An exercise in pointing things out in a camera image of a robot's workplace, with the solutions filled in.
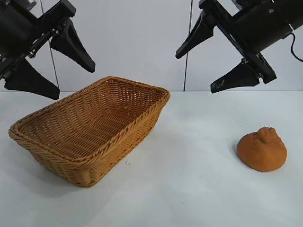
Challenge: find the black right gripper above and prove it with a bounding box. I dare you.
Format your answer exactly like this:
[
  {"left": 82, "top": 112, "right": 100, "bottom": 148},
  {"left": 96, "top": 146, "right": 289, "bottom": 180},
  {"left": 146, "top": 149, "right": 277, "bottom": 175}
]
[{"left": 175, "top": 0, "right": 294, "bottom": 95}]

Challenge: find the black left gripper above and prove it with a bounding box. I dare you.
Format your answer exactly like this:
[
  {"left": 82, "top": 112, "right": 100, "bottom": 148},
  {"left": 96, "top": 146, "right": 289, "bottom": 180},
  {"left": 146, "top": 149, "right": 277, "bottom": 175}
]
[{"left": 0, "top": 0, "right": 96, "bottom": 100}]

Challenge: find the tan woven wicker basket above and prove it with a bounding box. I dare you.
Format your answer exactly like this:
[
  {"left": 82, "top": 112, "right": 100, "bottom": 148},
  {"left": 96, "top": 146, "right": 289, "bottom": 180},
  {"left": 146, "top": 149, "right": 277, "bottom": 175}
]
[{"left": 9, "top": 75, "right": 171, "bottom": 189}]

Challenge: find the orange-brown bread bun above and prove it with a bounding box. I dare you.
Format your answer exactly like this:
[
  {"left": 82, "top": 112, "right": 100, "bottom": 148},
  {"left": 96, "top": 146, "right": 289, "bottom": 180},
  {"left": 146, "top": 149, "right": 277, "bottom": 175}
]
[{"left": 237, "top": 126, "right": 289, "bottom": 172}]

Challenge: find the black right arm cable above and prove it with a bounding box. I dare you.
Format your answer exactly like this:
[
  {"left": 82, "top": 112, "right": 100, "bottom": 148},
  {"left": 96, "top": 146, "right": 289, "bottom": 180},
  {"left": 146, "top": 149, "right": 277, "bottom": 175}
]
[{"left": 287, "top": 32, "right": 303, "bottom": 61}]

